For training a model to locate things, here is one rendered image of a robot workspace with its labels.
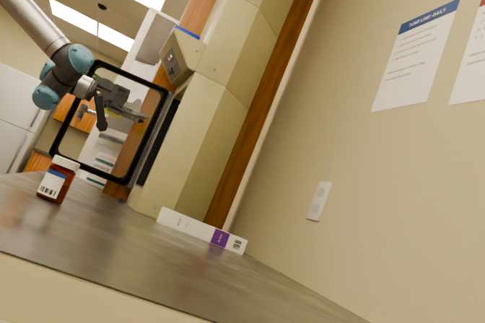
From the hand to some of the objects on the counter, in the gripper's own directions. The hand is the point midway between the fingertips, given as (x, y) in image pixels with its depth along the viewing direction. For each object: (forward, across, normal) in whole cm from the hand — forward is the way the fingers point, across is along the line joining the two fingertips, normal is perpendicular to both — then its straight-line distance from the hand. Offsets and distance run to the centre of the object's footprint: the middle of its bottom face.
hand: (144, 122), depth 150 cm
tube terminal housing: (+19, 0, +28) cm, 34 cm away
